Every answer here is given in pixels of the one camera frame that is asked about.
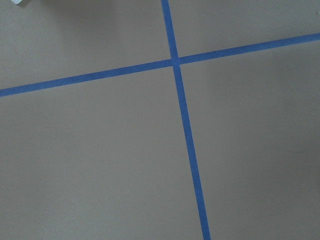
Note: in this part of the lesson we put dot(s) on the white wire cup rack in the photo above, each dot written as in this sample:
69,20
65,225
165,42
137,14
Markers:
16,2

